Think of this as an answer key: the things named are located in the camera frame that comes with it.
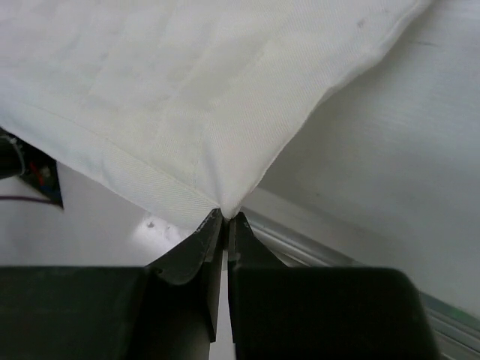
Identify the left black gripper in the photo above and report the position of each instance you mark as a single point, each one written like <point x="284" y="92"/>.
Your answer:
<point x="33" y="167"/>

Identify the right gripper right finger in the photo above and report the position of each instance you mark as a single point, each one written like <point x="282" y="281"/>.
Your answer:
<point x="258" y="300"/>

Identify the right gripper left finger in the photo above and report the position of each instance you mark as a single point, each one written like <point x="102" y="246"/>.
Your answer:
<point x="194" y="265"/>

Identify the white pleated skirt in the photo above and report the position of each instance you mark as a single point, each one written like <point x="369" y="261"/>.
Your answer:
<point x="181" y="106"/>

